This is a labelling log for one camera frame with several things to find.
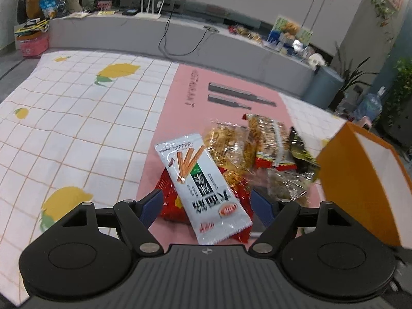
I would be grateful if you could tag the tall leafy potted plant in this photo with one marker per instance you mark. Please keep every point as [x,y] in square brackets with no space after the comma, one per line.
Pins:
[349,74]

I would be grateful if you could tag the power strip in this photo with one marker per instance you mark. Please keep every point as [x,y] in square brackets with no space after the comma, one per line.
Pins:
[210,28]

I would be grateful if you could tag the bushy green climbing plant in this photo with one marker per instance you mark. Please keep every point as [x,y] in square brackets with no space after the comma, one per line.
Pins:
[400,90]

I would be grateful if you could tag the golden gourd ornament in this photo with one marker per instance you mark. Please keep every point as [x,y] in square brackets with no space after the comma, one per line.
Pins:
[35,4]

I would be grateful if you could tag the lemon print checked tablecloth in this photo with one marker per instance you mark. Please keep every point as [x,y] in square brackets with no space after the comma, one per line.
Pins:
[80,119]

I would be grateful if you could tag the grey trash bin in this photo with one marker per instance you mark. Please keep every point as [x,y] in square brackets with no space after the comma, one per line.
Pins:
[322,88]

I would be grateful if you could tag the green pegboard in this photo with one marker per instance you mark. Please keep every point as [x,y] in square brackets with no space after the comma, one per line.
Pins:
[304,33]

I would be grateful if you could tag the orange storage box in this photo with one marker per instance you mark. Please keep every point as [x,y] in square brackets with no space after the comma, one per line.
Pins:
[347,183]

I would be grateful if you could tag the clear nut snack packet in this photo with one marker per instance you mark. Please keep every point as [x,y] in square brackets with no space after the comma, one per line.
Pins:
[286,183]

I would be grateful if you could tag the blue water jug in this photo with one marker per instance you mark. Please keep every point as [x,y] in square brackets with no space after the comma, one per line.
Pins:
[370,104]

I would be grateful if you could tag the small photo frame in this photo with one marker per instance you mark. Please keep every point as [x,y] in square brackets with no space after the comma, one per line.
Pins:
[104,5]

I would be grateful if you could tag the white stick snack packet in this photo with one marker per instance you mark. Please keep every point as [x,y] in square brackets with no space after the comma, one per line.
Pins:
[209,196]

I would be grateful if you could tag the pink table mat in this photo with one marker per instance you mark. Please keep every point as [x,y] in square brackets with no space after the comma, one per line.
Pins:
[193,103]

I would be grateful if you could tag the pink basket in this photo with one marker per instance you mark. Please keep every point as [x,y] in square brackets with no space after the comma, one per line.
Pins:
[33,46]

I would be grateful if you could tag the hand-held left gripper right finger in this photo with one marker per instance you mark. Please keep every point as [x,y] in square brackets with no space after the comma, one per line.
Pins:
[261,209]

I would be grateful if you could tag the blue snack bag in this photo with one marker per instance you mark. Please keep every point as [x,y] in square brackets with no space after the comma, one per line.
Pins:
[48,6]

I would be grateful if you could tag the brown teddy bear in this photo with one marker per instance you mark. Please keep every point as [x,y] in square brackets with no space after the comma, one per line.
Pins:
[291,28]

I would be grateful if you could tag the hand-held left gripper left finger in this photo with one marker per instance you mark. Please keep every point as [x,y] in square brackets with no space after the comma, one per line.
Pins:
[152,206]

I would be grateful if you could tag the yellow black stacked packets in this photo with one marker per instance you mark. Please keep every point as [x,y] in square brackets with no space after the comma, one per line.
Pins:
[30,28]

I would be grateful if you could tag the hanging vine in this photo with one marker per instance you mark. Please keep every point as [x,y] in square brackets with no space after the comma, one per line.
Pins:
[383,11]

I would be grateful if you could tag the orange red-edged snack packet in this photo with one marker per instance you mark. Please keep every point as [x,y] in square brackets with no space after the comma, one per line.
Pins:
[270,138]

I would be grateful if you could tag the red snack packet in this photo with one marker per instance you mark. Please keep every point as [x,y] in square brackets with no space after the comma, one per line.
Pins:
[167,204]

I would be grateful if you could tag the white round fan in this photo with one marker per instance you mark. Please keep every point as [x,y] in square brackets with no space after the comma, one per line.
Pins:
[315,59]

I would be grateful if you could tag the pile of snacks on cabinet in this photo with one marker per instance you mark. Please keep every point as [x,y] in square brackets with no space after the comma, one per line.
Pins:
[246,33]

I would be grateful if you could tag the grey long media cabinet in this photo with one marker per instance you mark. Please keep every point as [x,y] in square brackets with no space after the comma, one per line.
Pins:
[128,35]

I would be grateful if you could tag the clear yellow noodle snack packet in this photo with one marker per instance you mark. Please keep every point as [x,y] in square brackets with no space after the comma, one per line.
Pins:
[227,146]

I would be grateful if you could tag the white router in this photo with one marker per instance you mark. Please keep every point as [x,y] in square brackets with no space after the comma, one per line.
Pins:
[149,12]

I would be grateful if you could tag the dark green snack packet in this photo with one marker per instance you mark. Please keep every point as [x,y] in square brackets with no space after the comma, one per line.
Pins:
[301,154]

